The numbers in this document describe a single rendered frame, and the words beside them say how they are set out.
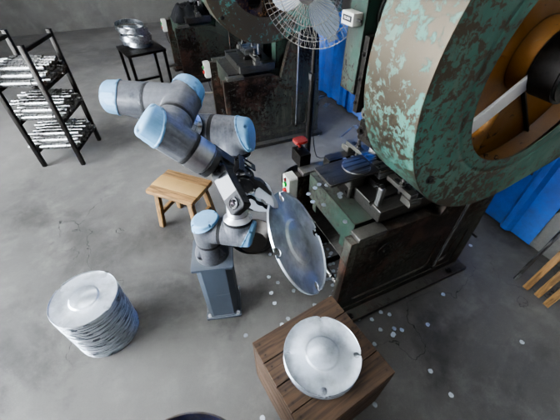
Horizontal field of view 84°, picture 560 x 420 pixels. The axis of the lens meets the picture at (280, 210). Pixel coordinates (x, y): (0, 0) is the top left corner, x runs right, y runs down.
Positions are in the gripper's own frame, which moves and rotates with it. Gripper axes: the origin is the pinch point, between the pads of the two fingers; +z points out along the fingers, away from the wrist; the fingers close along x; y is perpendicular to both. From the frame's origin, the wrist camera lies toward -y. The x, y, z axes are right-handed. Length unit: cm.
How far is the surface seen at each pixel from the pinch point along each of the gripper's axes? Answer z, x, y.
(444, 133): 13.0, -40.2, -0.6
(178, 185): 14, 86, 102
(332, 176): 39, -2, 44
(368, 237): 56, 0, 21
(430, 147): 13.2, -36.4, -1.5
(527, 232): 187, -53, 59
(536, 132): 54, -62, 19
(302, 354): 52, 40, -11
